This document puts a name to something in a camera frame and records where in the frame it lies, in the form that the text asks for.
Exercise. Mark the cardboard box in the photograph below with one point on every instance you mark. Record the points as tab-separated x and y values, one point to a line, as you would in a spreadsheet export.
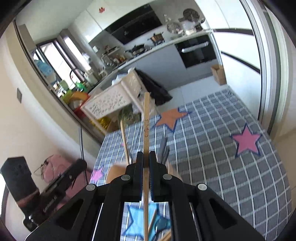
219	74

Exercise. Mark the black wok pan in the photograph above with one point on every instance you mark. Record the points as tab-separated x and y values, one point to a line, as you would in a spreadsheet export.
137	49

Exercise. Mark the black range hood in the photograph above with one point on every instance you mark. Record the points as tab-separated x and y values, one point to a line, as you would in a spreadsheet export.
134	24

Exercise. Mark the grey checked star tablecloth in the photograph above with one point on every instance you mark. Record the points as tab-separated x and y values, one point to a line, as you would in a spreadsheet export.
221	144

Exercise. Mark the black built-in oven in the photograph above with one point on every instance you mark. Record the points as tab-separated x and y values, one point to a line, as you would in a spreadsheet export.
196	51

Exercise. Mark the pink bag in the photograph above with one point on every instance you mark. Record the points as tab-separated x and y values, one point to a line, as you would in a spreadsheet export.
56	165

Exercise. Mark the white refrigerator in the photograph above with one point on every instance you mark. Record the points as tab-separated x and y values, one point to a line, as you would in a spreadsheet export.
240	58

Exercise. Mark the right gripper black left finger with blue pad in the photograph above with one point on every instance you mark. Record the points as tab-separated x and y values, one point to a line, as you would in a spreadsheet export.
96	212

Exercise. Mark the bamboo chopstick blue patterned end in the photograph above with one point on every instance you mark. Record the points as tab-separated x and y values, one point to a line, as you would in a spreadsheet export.
166	237

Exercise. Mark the white perforated storage cart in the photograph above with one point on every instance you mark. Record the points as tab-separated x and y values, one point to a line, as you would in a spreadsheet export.
129	90

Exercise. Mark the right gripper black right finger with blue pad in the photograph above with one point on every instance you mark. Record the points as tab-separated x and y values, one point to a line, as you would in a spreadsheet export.
196	212

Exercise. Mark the curved kitchen faucet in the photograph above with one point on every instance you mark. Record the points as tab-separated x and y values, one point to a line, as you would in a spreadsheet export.
79	74

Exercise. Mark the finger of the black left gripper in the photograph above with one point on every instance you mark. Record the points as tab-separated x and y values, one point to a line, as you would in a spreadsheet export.
69	176

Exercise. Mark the bamboo chopstick with engraving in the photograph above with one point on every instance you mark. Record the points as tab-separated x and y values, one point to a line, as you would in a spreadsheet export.
146	165

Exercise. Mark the brass cooking pot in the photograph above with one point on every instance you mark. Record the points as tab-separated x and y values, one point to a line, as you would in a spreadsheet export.
157	38

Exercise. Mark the white plastic utensil holder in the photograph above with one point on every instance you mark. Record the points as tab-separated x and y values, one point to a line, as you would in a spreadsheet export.
119	169

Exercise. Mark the grey metal knife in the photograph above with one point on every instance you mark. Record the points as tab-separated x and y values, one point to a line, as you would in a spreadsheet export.
164	150

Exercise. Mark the black garment on cart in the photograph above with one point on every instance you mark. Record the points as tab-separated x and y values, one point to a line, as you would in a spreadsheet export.
157	91

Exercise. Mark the thin curved bamboo chopstick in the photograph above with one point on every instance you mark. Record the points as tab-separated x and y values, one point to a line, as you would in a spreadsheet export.
122	128

